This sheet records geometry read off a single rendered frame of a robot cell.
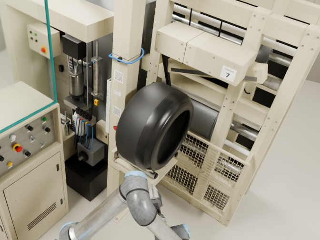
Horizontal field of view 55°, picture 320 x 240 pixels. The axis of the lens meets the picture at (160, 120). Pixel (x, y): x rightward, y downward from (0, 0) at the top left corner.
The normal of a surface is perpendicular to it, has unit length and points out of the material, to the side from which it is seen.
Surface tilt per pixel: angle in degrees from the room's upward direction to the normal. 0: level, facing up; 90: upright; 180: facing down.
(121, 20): 90
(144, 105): 31
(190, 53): 90
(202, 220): 0
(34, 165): 90
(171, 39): 90
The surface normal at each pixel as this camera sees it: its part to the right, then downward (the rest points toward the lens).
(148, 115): -0.24, -0.31
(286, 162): 0.14, -0.76
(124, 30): -0.56, 0.47
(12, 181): 0.82, 0.44
